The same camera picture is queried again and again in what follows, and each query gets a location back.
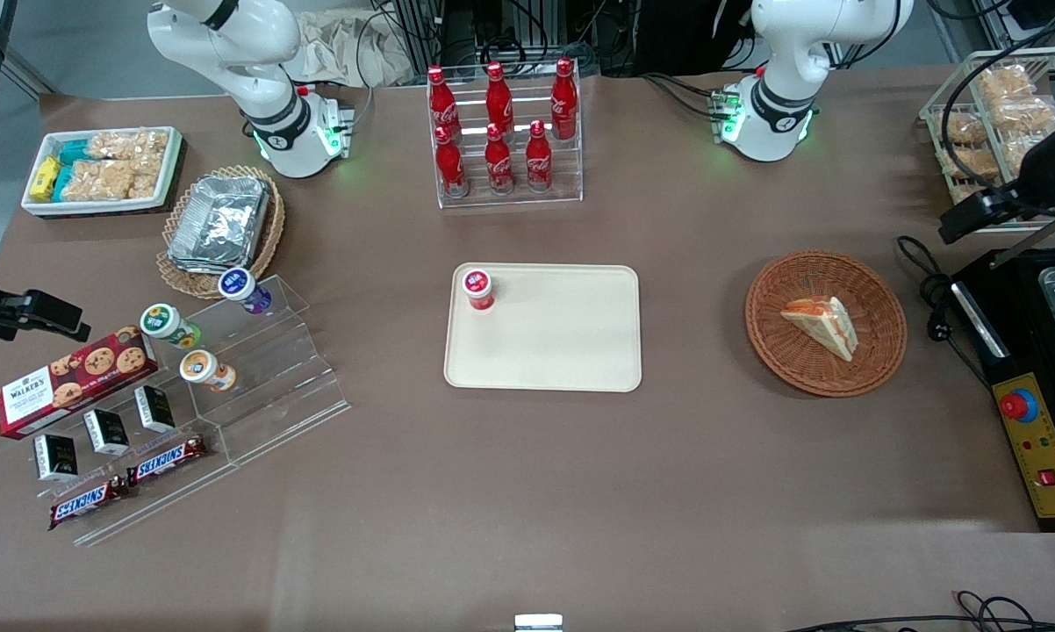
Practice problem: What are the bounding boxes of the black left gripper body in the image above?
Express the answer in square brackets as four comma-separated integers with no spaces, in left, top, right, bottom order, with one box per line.
[1015,126,1055,216]

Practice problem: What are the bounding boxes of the triangular sandwich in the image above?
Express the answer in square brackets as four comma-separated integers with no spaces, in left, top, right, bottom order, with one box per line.
[780,296,860,363]

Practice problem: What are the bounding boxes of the round brown wicker basket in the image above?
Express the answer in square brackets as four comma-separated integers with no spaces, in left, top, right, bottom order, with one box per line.
[745,251,909,399]

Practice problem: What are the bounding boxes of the scalloped wicker basket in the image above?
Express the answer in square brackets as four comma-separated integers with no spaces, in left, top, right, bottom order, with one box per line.
[155,164,287,302]

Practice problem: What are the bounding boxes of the cream plastic serving tray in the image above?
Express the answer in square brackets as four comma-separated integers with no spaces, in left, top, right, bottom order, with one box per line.
[443,263,643,393]

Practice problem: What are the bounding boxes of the red Walkers cookie box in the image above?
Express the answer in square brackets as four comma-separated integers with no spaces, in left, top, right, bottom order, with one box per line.
[0,326,161,441]

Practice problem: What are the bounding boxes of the green-lid yogurt bottle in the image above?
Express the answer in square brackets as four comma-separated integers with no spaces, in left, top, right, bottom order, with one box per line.
[139,303,203,350]

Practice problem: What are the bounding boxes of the small black carton box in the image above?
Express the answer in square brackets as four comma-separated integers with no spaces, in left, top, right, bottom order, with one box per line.
[83,408,132,457]
[133,384,177,435]
[33,433,80,483]

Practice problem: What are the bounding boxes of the yellow snack packet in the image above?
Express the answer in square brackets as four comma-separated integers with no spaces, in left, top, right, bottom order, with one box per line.
[31,155,62,203]

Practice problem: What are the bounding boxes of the clear bag rice crackers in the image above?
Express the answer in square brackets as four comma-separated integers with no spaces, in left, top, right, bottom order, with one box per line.
[61,160,161,203]
[87,129,170,168]

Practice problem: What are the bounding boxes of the orange-lid yogurt bottle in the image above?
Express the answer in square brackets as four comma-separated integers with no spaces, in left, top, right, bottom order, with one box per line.
[179,349,238,393]

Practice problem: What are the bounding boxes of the Snickers chocolate bar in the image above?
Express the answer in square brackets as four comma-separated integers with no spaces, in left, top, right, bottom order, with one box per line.
[126,434,208,487]
[48,476,132,532]

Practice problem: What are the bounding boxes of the purple-lid yogurt bottle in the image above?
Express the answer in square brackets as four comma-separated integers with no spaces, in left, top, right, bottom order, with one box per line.
[217,267,274,316]

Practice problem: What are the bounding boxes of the white rectangular snack bin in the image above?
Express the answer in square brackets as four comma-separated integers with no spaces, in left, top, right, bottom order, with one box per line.
[20,126,184,218]

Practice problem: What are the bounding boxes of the red emergency stop button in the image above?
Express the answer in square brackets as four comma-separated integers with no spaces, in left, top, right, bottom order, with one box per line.
[999,385,1040,425]

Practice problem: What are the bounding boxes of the stack of foil trays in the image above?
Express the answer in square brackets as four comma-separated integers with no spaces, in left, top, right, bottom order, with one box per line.
[167,174,272,276]

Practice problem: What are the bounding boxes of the clear acrylic tiered snack stand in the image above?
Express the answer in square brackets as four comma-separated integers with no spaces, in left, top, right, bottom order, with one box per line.
[0,274,352,548]

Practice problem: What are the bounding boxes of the black control box yellow panel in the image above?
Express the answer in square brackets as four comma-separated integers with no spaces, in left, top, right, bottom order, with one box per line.
[949,248,1055,534]

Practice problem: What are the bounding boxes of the beige crumpled cloth bag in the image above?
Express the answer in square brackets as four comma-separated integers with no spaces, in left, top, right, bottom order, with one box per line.
[298,9,416,90]

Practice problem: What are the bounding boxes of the red cola bottle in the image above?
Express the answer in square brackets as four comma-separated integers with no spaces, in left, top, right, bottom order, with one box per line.
[434,126,470,198]
[427,65,462,143]
[484,123,516,195]
[484,61,515,134]
[524,119,554,193]
[550,57,579,142]

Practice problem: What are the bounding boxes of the red-lid yogurt bottle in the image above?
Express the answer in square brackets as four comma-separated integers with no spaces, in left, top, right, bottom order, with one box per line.
[462,268,497,313]

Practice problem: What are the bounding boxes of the clear acrylic bottle stand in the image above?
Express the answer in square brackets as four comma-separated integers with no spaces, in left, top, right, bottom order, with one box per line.
[427,65,585,211]

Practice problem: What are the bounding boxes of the black power cable with plug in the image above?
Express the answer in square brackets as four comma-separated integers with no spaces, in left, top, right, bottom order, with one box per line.
[895,234,994,388]

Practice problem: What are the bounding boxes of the black arm wrist cable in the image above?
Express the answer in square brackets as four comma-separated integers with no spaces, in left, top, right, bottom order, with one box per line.
[942,53,1055,190]

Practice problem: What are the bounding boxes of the wire basket of pastries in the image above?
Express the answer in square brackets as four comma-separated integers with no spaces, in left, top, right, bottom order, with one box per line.
[919,47,1055,234]

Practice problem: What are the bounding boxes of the black arm base cables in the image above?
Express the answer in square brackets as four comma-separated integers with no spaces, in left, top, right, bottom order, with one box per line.
[640,72,732,121]

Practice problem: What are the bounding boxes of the black floor cables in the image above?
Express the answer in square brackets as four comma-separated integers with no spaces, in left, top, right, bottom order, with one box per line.
[780,589,1055,632]

